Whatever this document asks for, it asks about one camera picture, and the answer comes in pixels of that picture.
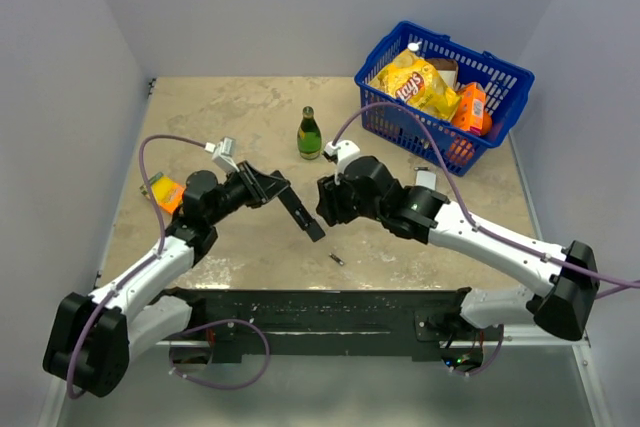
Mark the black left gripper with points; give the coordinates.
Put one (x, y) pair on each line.
(259, 186)

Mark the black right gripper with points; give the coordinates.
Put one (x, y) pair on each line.
(330, 206)

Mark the black remote control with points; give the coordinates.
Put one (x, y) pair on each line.
(301, 215)

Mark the black AAA battery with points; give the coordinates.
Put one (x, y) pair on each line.
(336, 259)

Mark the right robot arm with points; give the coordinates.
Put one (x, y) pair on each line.
(557, 287)

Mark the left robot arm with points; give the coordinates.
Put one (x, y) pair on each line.
(90, 341)

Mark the green glass bottle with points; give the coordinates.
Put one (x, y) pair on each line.
(309, 138)

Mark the white rectangular box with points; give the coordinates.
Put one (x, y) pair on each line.
(425, 178)

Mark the orange fruit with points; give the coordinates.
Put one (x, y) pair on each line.
(460, 152)

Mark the yellow chips bag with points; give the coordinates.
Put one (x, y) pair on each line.
(416, 82)

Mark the orange juice carton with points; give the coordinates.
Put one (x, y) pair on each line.
(470, 113)

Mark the white cap bottle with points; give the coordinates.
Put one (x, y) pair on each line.
(414, 47)

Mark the blue plastic shopping basket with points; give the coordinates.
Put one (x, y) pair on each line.
(506, 86)

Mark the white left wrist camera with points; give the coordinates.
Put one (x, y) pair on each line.
(222, 154)

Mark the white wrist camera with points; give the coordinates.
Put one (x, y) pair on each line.
(222, 154)
(341, 154)

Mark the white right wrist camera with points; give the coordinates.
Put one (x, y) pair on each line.
(341, 154)

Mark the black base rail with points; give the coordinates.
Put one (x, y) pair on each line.
(423, 325)

